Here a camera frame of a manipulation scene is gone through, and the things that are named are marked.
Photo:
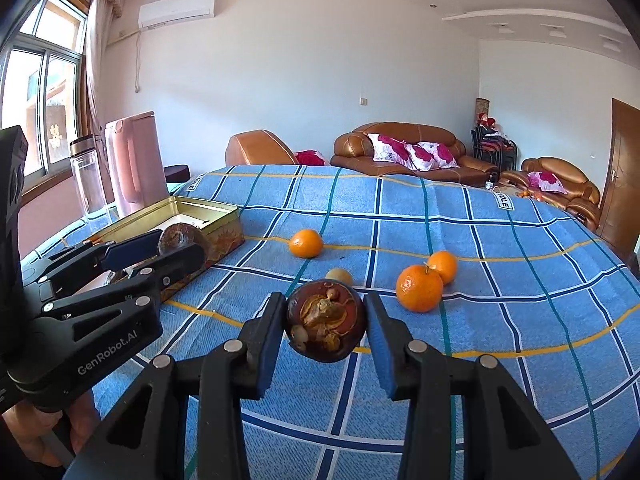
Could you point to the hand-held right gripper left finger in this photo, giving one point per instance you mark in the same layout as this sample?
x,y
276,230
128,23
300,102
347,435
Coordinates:
x,y
270,350

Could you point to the dark wrinkled passion fruit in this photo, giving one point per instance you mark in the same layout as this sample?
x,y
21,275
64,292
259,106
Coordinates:
x,y
182,236

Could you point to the brown leather three-seat sofa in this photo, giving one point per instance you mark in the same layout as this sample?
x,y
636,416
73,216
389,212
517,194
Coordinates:
x,y
350,152

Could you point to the white air conditioner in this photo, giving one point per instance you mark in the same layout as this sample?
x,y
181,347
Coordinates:
x,y
176,9

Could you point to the stack of dark chairs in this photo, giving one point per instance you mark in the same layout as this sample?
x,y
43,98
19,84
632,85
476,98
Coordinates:
x,y
492,150

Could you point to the brown mangosteen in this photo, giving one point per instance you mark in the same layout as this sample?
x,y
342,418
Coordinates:
x,y
325,320

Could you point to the clear glass water bottle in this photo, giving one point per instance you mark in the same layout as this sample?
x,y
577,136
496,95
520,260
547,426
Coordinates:
x,y
90,185

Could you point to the window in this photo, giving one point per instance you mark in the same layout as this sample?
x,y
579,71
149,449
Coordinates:
x,y
40,100

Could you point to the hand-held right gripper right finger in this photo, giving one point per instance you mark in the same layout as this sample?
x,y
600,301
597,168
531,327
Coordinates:
x,y
387,360

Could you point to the red floral pillow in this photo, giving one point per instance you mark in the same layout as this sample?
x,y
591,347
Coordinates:
x,y
311,158

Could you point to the brown leather armchair white stripe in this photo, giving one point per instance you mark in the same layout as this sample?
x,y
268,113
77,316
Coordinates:
x,y
257,149

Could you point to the small yellow round fruit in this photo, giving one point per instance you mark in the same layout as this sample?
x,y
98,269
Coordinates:
x,y
340,276

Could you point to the person's left hand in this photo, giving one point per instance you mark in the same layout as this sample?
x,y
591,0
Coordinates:
x,y
82,420

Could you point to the gold metal tin tray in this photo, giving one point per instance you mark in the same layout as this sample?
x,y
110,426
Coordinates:
x,y
220,232

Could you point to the brown wooden door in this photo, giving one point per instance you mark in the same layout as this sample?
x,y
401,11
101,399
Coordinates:
x,y
620,185

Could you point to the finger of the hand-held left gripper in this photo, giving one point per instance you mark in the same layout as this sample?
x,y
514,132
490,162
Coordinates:
x,y
182,265
132,250

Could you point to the pink curtain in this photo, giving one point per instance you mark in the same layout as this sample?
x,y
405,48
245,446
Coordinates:
x,y
102,60

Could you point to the white pink floral pillow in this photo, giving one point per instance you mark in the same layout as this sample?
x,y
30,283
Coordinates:
x,y
432,155
389,148

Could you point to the blue plaid tablecloth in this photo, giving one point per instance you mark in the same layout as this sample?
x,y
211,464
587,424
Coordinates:
x,y
500,310

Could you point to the pink electric kettle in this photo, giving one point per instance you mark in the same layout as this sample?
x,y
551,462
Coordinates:
x,y
135,170

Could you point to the tall patterned cylinder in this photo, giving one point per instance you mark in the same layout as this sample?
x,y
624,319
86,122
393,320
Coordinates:
x,y
481,110

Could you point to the small pink floral pillow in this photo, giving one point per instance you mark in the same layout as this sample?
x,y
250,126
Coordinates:
x,y
547,181

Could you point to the brown leather tufted armchair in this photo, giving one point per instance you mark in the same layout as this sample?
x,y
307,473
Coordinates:
x,y
580,195

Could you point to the orange mandarin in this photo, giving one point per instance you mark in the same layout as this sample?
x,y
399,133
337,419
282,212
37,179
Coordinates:
x,y
306,243
444,266
419,288

